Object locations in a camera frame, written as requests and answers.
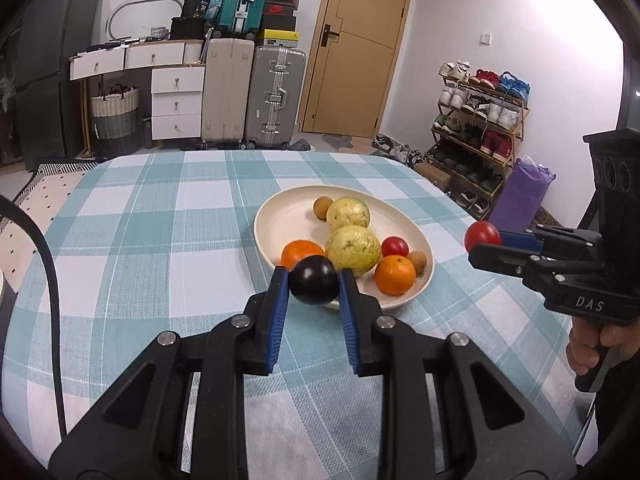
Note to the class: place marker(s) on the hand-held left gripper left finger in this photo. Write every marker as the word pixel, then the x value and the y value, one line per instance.
pixel 277 322

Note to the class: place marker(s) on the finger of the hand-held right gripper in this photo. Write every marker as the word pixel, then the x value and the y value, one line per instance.
pixel 500 257
pixel 517 241

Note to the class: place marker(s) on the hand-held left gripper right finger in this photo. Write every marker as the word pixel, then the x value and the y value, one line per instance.
pixel 350 322

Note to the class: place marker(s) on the large red tomato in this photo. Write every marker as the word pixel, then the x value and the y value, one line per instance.
pixel 482 236

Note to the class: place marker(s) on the dark purple plum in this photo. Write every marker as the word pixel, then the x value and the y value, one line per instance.
pixel 313 280

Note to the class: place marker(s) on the orange mandarin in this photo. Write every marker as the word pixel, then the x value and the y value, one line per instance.
pixel 395 275
pixel 300 252

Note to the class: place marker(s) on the green-yellow guava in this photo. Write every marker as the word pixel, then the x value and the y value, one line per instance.
pixel 352 250

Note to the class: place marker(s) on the brown kiwi fruit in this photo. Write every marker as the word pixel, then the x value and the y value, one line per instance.
pixel 417 262

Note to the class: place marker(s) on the small red tomato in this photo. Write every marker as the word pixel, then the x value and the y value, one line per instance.
pixel 395 247

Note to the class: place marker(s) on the cream round plate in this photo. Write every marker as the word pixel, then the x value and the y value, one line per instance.
pixel 285 220

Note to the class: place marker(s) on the person's right hand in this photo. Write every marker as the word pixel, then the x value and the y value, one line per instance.
pixel 582 352

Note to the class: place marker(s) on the patterned door mat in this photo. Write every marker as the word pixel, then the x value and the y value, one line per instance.
pixel 547 217

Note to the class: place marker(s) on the purple paper bag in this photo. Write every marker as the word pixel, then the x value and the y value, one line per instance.
pixel 522 195

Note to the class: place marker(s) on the wooden shoe rack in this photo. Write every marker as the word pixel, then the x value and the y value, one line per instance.
pixel 512 160

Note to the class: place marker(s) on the cardboard box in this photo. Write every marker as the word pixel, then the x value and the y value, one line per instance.
pixel 432 175

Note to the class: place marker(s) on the pale yellow guava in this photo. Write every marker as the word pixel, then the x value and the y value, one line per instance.
pixel 348 212

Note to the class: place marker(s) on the small brown longan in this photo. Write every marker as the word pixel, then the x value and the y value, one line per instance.
pixel 323 208

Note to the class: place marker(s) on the grey floor mat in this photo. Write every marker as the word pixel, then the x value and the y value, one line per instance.
pixel 336 141

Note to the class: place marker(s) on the person's dark clothing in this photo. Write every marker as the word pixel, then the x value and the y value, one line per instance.
pixel 620 430

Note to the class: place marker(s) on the silver suitcase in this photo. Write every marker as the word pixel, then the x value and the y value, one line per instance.
pixel 275 95

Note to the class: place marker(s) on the beige suitcase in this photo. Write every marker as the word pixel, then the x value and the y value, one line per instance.
pixel 227 90

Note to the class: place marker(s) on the white drawer chest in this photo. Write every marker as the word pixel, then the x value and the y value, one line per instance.
pixel 177 102

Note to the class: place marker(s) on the wooden door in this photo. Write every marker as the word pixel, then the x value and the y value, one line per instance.
pixel 360 45

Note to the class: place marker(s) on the woven laundry basket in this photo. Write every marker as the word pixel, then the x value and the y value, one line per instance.
pixel 115 120

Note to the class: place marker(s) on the striped rug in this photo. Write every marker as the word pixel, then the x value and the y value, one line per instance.
pixel 50 180

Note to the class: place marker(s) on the yellow box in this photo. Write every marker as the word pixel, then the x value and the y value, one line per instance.
pixel 280 37

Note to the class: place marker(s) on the white dressing desk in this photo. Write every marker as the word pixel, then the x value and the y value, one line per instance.
pixel 135 55

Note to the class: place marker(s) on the red and black shoe box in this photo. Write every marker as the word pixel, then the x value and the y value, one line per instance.
pixel 280 11

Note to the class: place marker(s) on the black bag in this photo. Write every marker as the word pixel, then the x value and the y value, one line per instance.
pixel 190 17

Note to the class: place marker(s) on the dark grey refrigerator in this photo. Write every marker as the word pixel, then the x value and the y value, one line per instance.
pixel 55 60

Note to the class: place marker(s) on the oval mirror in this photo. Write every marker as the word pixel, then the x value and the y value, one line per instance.
pixel 120 10

